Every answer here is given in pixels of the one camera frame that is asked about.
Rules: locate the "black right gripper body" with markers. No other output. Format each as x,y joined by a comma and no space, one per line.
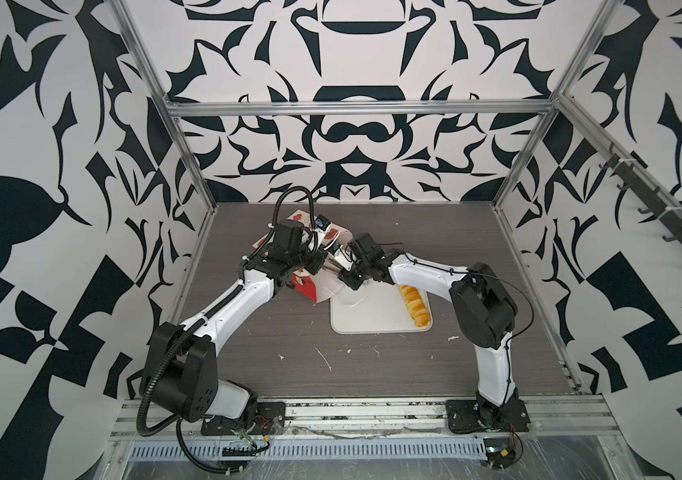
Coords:
359,272

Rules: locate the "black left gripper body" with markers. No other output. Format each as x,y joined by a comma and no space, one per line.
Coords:
305,258

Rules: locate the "steel tongs white tips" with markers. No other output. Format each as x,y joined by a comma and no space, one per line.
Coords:
337,262

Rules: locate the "white red paper bag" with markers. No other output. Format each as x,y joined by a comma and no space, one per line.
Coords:
318,280

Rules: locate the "long striped fake bread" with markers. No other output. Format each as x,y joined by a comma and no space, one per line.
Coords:
415,306

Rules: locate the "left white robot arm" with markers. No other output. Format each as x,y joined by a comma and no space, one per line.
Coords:
180,379

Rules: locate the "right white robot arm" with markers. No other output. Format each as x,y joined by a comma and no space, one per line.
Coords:
482,305

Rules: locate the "white plastic tray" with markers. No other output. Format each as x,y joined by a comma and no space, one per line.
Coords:
375,308

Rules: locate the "aluminium frame rail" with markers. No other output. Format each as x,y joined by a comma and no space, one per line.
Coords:
398,416

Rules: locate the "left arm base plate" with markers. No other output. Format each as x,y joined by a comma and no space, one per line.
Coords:
258,418

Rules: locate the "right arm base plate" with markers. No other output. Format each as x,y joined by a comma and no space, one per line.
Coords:
480,415

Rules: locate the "small electronics board with wires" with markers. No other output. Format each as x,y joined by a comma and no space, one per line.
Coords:
502,453

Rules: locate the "wall hook rack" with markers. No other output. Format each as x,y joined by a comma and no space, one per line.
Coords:
657,202

